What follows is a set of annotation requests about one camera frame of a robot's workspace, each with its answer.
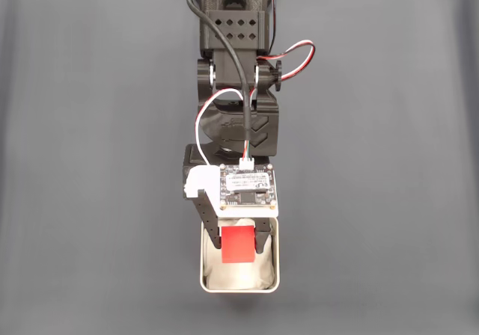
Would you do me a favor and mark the red cube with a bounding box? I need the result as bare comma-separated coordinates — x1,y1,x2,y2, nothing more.
219,225,258,264

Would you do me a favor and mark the white square metal box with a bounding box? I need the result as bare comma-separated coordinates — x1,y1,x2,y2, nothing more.
200,215,281,294

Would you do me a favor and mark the white cloth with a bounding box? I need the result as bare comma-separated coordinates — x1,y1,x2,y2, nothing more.
204,218,277,290

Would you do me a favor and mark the dark table cloth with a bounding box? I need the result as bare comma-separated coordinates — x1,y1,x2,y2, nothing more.
0,0,479,335

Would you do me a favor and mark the black camera cable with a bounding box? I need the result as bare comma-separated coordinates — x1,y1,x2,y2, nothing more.
182,0,256,161

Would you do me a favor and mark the thin white wire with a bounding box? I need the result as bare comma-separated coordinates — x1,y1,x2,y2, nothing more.
194,87,246,168

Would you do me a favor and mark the white camera board mount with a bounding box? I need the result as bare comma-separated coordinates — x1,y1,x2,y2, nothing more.
185,158,281,217

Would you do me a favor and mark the red white black servo cable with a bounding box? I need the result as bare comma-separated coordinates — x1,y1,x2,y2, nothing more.
266,0,317,86

